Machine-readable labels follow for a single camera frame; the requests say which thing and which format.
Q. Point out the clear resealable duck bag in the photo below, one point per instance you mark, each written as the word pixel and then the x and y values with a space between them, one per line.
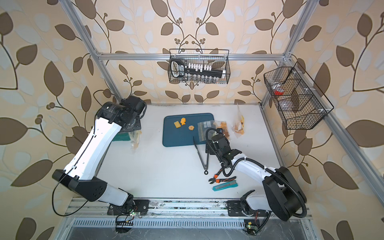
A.
pixel 239 123

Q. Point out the orange fish cookie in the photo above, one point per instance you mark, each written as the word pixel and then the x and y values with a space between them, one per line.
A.
pixel 183 121

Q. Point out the black socket set holder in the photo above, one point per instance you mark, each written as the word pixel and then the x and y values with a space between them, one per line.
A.
pixel 181 68

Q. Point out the black wire basket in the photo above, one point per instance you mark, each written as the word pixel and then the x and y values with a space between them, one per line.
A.
pixel 304 103
pixel 219 58

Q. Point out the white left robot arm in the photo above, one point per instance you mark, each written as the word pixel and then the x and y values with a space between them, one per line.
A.
pixel 79 176

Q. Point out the black wire basket right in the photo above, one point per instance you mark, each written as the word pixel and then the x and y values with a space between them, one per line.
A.
pixel 304 103

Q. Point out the teal utility knife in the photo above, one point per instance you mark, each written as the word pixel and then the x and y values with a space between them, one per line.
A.
pixel 227 185

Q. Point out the black tongs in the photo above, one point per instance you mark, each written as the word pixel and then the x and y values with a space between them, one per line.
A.
pixel 204 164

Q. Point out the red item in basket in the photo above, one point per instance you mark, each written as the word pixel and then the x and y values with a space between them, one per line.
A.
pixel 278 92

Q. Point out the dark blue tray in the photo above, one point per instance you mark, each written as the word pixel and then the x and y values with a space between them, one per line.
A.
pixel 177 137

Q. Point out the black wire basket back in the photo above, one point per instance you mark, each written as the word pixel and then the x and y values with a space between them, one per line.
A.
pixel 219 58

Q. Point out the stack of duck bags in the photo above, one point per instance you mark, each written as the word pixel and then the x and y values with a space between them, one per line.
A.
pixel 135 138

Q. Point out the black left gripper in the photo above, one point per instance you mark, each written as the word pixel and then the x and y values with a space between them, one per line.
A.
pixel 138 124

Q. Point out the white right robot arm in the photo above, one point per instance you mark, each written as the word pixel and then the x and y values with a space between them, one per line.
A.
pixel 282 194

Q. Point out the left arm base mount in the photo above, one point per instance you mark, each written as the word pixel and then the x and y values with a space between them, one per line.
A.
pixel 125 214

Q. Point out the green plastic tool case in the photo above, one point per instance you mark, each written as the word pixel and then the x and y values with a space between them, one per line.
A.
pixel 122 137

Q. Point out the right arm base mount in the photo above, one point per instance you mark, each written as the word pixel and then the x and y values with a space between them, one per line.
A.
pixel 240 208

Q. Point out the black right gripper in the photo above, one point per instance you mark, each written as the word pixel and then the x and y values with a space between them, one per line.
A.
pixel 207 150

